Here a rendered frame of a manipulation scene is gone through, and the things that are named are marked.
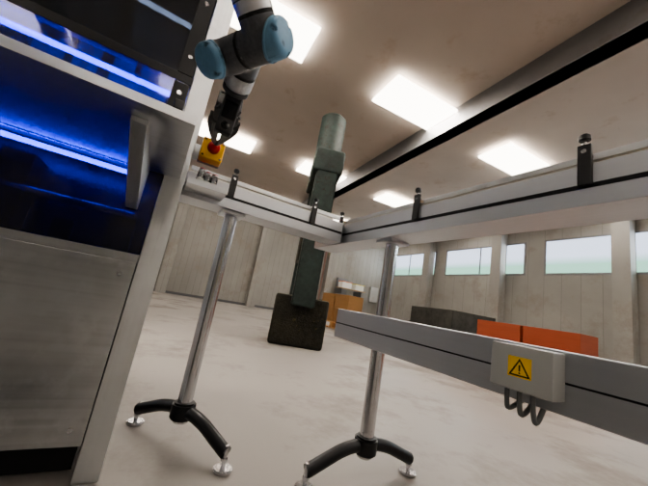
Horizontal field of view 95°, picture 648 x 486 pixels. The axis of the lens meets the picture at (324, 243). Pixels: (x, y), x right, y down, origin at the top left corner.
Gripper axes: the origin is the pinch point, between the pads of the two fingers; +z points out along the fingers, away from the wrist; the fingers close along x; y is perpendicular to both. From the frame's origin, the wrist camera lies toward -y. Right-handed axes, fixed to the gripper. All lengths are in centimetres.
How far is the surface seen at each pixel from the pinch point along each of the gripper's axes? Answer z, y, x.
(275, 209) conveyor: 19.3, -2.2, -29.1
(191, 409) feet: 53, -71, -16
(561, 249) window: 148, 282, -856
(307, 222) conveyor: 19.7, -3.1, -44.1
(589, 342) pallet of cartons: 49, -16, -386
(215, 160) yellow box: 6.3, -0.9, -1.5
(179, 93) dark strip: -1.0, 15.2, 14.1
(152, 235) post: 19.1, -27.4, 9.8
